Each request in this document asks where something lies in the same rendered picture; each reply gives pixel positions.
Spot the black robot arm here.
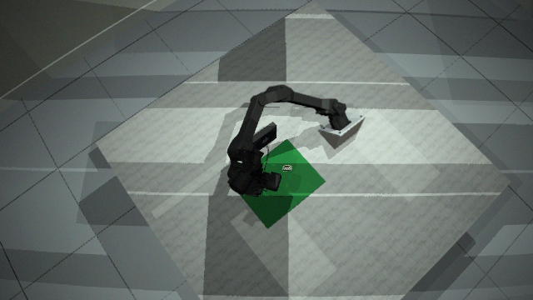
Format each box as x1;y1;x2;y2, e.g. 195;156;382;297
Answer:
227;84;351;197

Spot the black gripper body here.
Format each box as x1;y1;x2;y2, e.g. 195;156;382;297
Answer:
227;165;281;192

